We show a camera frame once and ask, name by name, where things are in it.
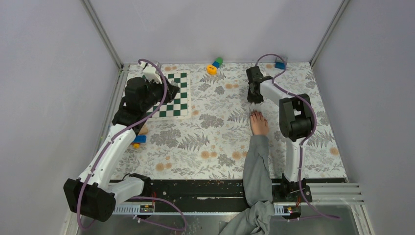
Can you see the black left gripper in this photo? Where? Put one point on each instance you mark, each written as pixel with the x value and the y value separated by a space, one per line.
pixel 172 92

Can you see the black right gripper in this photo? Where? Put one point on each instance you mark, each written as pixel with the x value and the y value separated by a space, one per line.
pixel 252 100

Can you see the grey sleeved forearm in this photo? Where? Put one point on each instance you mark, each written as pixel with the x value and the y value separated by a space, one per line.
pixel 257 184

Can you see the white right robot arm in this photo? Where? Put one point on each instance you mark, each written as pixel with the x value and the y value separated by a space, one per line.
pixel 297 123

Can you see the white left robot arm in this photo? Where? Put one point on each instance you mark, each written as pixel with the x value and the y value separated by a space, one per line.
pixel 91 194

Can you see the person's hand with painted nails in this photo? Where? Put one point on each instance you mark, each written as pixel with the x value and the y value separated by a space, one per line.
pixel 259 124

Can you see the green white chessboard mat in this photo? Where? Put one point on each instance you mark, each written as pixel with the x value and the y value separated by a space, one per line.
pixel 180 106

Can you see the blue grey toy block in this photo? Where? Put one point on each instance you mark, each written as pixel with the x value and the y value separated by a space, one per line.
pixel 280 65

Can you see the yellow blue green toy blocks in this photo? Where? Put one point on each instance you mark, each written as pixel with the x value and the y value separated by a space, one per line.
pixel 213 68

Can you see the wooden block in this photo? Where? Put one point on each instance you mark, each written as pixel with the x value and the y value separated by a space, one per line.
pixel 143 130

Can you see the blue yellow toy car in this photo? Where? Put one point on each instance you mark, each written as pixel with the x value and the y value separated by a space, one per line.
pixel 138 140

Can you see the floral tablecloth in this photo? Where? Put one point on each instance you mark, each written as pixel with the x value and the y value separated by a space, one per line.
pixel 213 142

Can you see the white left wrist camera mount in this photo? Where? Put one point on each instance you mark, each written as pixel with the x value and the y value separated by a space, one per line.
pixel 150 72

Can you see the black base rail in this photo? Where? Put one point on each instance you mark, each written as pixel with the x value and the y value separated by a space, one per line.
pixel 217 195

